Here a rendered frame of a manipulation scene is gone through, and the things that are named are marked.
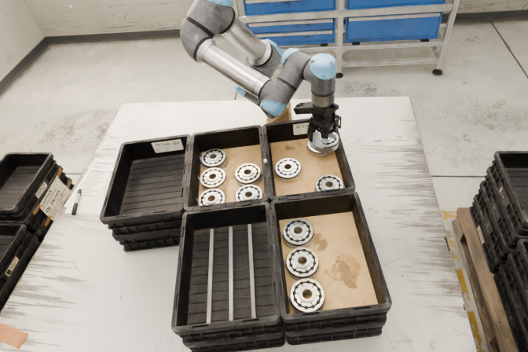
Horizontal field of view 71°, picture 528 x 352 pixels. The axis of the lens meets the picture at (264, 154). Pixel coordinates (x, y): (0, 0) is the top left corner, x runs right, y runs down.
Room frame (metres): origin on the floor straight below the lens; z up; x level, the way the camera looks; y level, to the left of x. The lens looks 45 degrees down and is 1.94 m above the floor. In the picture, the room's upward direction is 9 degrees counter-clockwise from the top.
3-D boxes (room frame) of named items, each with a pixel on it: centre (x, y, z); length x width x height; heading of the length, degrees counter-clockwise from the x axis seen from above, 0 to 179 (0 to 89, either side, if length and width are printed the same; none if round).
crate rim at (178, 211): (0.99, 0.45, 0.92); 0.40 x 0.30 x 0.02; 177
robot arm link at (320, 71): (0.93, -0.21, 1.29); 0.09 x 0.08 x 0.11; 34
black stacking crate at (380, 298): (0.57, -0.13, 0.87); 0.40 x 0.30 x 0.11; 177
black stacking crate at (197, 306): (0.58, 0.17, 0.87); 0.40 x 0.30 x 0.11; 177
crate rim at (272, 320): (0.58, 0.17, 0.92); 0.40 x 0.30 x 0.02; 177
